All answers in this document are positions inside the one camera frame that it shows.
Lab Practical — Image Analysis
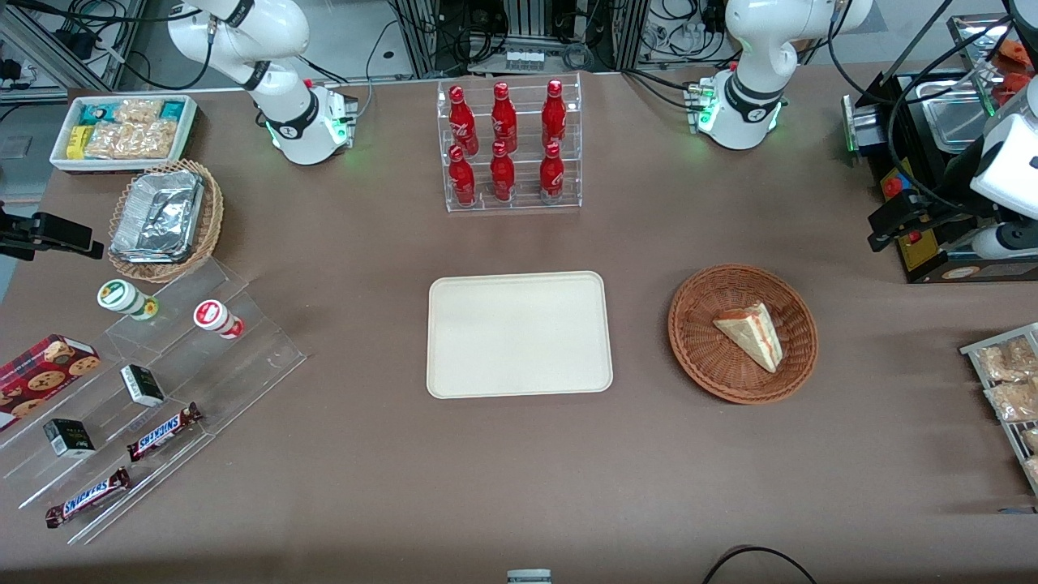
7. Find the cream rectangular serving tray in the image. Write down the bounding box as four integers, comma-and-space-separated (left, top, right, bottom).
427, 271, 615, 400

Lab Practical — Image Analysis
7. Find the clear bag of cookies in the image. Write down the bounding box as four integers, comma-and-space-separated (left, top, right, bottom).
84, 99, 179, 161

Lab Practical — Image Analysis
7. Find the small dark green box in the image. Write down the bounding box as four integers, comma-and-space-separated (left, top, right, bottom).
120, 364, 166, 409
43, 418, 97, 460

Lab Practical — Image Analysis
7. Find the stack of aluminium foil trays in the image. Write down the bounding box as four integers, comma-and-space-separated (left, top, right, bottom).
109, 169, 206, 265

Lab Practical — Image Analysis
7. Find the metal tray with red food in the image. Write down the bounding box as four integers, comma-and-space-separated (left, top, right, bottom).
946, 13, 1038, 119

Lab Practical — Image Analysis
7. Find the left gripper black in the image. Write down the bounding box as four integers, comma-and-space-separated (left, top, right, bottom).
867, 143, 995, 253

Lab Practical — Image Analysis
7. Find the white rectangular snack bin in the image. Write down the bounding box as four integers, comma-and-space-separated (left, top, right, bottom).
49, 94, 200, 176

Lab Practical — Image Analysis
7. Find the triangular wrapped sandwich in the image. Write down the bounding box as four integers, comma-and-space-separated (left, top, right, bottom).
712, 302, 785, 375

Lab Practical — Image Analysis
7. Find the clear acrylic stepped stand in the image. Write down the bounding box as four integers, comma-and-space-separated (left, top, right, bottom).
0, 257, 308, 547

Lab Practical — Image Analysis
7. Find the brown round wicker basket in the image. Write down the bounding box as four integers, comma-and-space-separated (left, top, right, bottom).
667, 264, 819, 406

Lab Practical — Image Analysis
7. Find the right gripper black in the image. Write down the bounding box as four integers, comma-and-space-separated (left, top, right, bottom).
0, 203, 105, 262

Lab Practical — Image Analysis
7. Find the red cola bottle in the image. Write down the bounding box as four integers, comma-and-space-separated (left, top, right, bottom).
490, 141, 516, 203
448, 145, 477, 207
491, 82, 518, 153
539, 142, 565, 201
448, 85, 479, 157
542, 79, 567, 148

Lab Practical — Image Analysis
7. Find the green lid yogurt cup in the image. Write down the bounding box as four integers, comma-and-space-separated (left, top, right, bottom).
97, 279, 160, 322

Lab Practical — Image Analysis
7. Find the black countertop appliance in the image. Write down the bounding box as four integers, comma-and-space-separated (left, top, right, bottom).
842, 68, 1038, 286

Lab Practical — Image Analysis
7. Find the clear bag of crackers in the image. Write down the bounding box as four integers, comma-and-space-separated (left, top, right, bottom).
976, 336, 1038, 384
984, 380, 1038, 424

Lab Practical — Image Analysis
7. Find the aluminium frame with cables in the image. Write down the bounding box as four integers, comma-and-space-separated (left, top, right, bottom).
388, 0, 651, 75

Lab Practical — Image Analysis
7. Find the Snickers chocolate bar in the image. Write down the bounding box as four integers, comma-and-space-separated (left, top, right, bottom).
127, 401, 204, 464
45, 466, 133, 530

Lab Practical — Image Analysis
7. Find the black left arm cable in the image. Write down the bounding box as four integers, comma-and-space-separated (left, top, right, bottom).
887, 0, 1024, 218

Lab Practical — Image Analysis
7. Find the clear acrylic bottle rack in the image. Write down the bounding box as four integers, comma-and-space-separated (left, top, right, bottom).
436, 72, 584, 214

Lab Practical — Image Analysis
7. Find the red lid yogurt cup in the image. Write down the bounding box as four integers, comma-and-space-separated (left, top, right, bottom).
193, 299, 245, 341

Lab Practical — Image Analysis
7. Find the light tan wicker basket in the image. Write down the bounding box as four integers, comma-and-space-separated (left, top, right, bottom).
106, 158, 225, 285

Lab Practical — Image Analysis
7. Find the metal wire rack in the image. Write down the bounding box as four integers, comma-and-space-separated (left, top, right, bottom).
959, 322, 1038, 497

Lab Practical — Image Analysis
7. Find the black cable loop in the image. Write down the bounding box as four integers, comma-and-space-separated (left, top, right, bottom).
701, 545, 821, 584

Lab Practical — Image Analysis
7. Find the red tartan cookie box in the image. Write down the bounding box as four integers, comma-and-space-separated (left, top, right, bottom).
0, 333, 103, 433

